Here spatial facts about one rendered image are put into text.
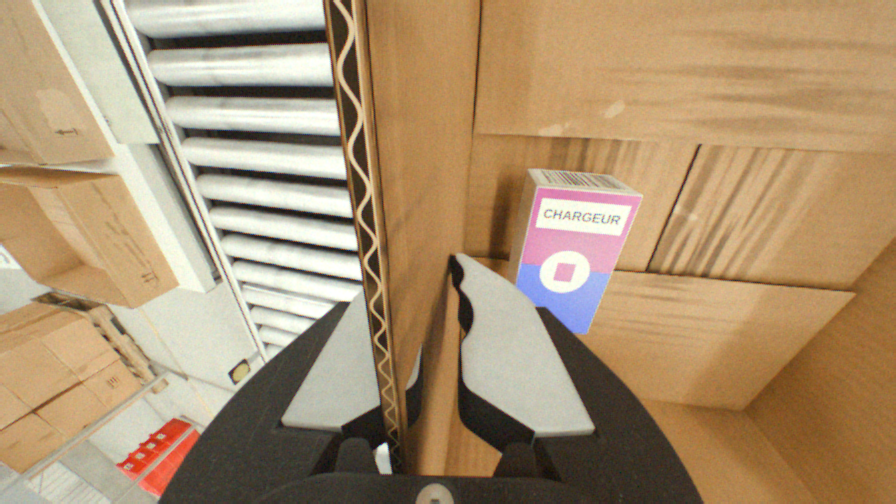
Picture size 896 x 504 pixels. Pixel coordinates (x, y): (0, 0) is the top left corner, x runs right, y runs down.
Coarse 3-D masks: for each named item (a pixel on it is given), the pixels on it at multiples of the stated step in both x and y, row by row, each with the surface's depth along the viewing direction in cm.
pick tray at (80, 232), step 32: (0, 192) 62; (32, 192) 66; (64, 192) 49; (96, 192) 52; (128, 192) 57; (0, 224) 63; (32, 224) 67; (64, 224) 68; (96, 224) 53; (128, 224) 57; (32, 256) 68; (64, 256) 73; (96, 256) 53; (128, 256) 58; (160, 256) 64; (64, 288) 67; (96, 288) 67; (128, 288) 59; (160, 288) 65
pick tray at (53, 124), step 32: (0, 0) 39; (0, 32) 40; (32, 32) 42; (0, 64) 40; (32, 64) 43; (64, 64) 46; (0, 96) 40; (32, 96) 43; (64, 96) 46; (0, 128) 58; (32, 128) 43; (64, 128) 47; (96, 128) 50; (0, 160) 49; (32, 160) 48; (64, 160) 47
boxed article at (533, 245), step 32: (544, 192) 15; (576, 192) 14; (608, 192) 14; (544, 224) 16; (576, 224) 15; (608, 224) 15; (512, 256) 20; (544, 256) 16; (576, 256) 16; (608, 256) 16; (544, 288) 18; (576, 288) 17; (576, 320) 18
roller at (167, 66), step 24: (216, 48) 39; (240, 48) 38; (264, 48) 37; (288, 48) 36; (312, 48) 35; (168, 72) 41; (192, 72) 40; (216, 72) 39; (240, 72) 38; (264, 72) 37; (288, 72) 37; (312, 72) 36
